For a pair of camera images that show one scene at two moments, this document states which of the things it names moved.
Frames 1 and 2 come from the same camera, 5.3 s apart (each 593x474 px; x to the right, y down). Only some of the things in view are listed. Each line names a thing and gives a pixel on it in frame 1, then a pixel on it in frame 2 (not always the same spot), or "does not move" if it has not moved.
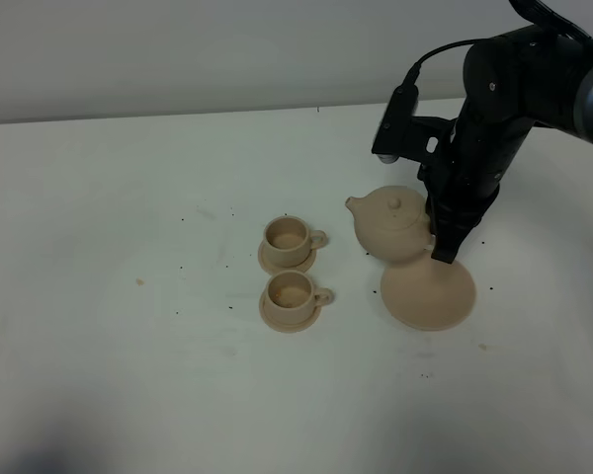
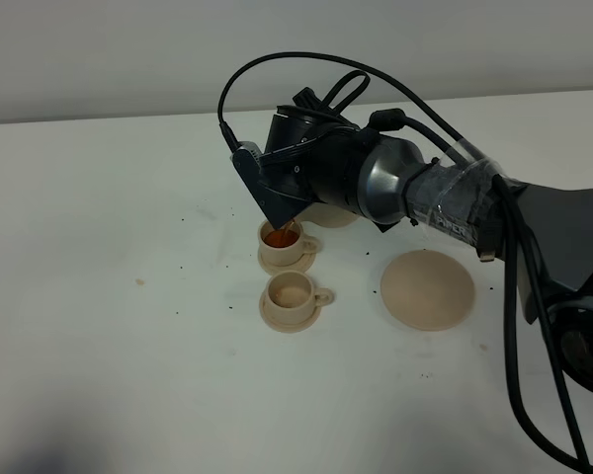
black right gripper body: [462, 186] to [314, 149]
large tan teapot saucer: [428, 293] does not move
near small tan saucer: [288, 327] does not move
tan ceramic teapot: [392, 223] to [326, 214]
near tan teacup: [292, 296] does not move
